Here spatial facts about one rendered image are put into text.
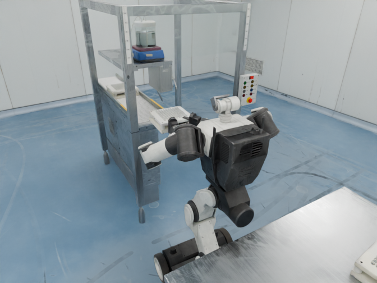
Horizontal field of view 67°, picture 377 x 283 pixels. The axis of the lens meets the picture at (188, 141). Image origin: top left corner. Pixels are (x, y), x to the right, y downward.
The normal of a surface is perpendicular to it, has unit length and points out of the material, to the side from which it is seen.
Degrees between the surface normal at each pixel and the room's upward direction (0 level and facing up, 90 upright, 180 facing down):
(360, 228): 0
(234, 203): 45
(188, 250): 0
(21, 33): 90
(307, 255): 0
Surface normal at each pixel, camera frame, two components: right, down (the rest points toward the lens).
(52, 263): 0.01, -0.88
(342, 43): -0.82, 0.26
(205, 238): 0.37, -0.21
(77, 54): 0.57, 0.40
